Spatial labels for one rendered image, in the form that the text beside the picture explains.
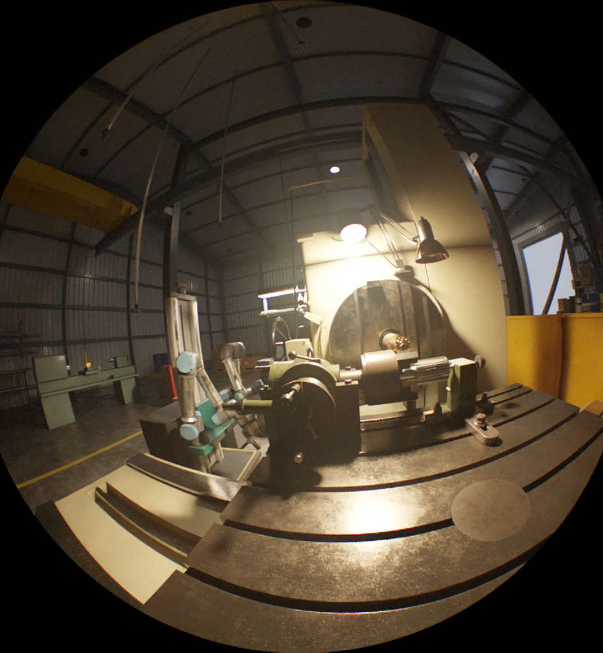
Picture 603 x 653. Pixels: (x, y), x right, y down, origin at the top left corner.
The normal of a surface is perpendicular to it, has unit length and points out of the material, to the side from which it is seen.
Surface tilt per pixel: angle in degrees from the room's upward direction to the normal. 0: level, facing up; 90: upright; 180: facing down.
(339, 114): 169
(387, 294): 90
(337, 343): 90
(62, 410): 90
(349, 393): 90
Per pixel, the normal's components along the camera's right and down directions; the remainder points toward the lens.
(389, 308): -0.21, 0.02
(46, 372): 0.97, -0.12
